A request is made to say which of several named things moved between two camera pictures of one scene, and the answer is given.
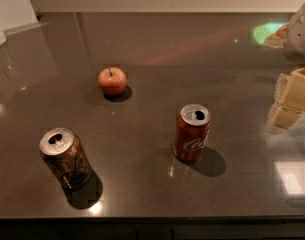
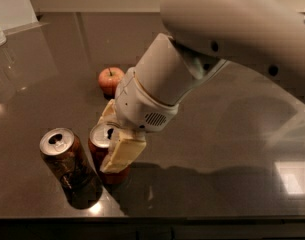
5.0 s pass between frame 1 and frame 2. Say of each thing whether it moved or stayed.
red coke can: moved
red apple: stayed
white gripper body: moved
